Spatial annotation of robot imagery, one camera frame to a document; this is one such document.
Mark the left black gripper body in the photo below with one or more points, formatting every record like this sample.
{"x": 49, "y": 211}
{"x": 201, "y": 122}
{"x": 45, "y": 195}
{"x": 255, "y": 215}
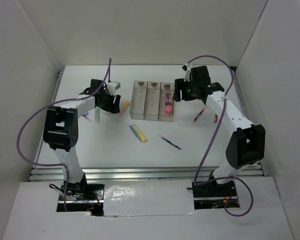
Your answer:
{"x": 107, "y": 102}

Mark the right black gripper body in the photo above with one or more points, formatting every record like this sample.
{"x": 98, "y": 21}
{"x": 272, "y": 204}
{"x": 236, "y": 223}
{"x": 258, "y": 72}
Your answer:
{"x": 188, "y": 88}

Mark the green highlighter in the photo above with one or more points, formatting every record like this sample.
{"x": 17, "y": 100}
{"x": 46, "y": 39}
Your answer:
{"x": 97, "y": 117}

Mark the orange pink highlighter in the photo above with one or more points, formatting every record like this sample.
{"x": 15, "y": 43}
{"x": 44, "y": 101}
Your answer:
{"x": 124, "y": 108}

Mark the pink capped pen bundle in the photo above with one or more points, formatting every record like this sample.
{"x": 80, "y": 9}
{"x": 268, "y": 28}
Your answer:
{"x": 168, "y": 103}

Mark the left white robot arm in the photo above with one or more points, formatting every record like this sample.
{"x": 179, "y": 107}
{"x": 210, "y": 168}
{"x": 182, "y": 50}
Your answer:
{"x": 61, "y": 129}

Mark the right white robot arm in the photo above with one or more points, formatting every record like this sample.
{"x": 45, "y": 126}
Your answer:
{"x": 247, "y": 140}

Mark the red black pen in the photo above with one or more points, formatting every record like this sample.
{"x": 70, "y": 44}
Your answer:
{"x": 198, "y": 115}

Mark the pink blue pen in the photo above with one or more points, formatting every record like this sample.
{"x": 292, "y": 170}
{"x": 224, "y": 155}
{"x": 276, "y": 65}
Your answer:
{"x": 87, "y": 118}

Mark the left clear plastic container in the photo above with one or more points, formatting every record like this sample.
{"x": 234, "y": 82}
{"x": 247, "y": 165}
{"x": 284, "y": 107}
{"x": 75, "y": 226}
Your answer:
{"x": 138, "y": 99}

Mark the clear plastic container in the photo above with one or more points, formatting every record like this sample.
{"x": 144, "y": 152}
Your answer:
{"x": 165, "y": 87}
{"x": 152, "y": 101}
{"x": 138, "y": 99}

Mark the right clear plastic container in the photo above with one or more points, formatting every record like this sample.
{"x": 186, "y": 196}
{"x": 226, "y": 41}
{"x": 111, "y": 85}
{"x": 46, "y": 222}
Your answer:
{"x": 165, "y": 87}

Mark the middle clear plastic container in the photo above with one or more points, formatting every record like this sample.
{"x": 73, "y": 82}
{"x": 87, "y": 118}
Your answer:
{"x": 152, "y": 101}

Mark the yellow highlighter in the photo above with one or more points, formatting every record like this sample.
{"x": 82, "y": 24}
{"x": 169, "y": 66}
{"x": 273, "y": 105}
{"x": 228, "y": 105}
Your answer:
{"x": 140, "y": 134}

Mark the dark purple gel pen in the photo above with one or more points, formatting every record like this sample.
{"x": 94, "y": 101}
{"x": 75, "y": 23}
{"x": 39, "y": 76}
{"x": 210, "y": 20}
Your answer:
{"x": 168, "y": 141}

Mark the white cover plate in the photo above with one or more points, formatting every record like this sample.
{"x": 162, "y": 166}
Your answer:
{"x": 148, "y": 198}

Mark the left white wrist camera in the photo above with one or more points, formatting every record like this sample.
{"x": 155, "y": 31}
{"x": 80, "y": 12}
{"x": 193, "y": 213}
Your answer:
{"x": 112, "y": 87}

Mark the aluminium frame rail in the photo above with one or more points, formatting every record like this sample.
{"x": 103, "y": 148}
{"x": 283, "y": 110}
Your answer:
{"x": 109, "y": 150}

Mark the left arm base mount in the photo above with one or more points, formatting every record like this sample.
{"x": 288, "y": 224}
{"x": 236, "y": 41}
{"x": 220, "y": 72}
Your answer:
{"x": 91, "y": 199}

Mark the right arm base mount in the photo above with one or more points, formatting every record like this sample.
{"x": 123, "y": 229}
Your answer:
{"x": 213, "y": 189}

